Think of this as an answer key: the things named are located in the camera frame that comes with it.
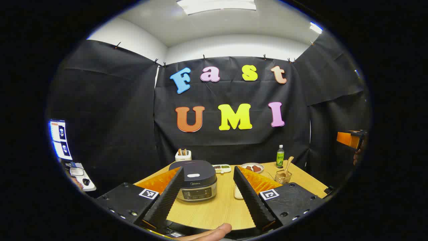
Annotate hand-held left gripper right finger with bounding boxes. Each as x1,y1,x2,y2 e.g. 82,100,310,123
233,166,326,231

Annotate dark grey rice cooker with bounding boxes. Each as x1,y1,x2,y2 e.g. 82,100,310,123
168,160,218,202

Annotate green tea bottle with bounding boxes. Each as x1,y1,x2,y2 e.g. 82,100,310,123
276,145,285,168

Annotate large ceiling light panel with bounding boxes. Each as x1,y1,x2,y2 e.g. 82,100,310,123
177,0,257,15

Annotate computer monitor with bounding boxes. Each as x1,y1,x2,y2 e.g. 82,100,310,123
49,119,73,160

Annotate white plate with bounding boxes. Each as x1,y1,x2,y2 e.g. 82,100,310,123
241,163,264,174

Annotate white side desk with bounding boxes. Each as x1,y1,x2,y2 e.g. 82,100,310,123
65,162,97,192

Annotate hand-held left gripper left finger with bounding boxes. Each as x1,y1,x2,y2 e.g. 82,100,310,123
95,166,185,231

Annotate black backdrop cloth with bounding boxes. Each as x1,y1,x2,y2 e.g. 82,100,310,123
47,32,371,198

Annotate wooden spoon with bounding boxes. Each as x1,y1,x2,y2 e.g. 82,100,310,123
280,156,295,178

